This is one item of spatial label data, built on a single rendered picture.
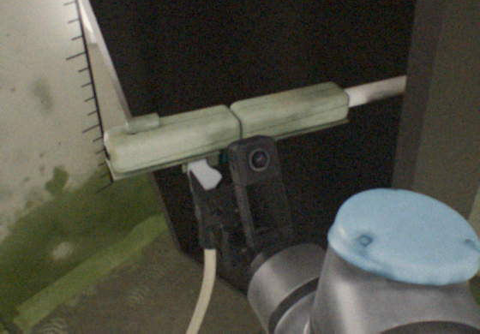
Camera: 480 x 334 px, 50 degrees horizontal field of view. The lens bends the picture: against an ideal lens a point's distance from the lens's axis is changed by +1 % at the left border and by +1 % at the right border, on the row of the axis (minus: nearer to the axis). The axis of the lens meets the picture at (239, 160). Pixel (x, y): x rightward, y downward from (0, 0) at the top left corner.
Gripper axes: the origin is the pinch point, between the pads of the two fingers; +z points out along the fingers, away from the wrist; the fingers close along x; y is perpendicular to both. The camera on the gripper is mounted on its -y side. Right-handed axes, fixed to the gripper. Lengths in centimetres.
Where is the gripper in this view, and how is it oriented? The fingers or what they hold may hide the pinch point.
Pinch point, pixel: (207, 146)
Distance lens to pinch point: 64.3
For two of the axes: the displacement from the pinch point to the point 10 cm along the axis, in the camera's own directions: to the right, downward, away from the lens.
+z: -4.3, -5.7, 7.0
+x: 9.0, -2.6, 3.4
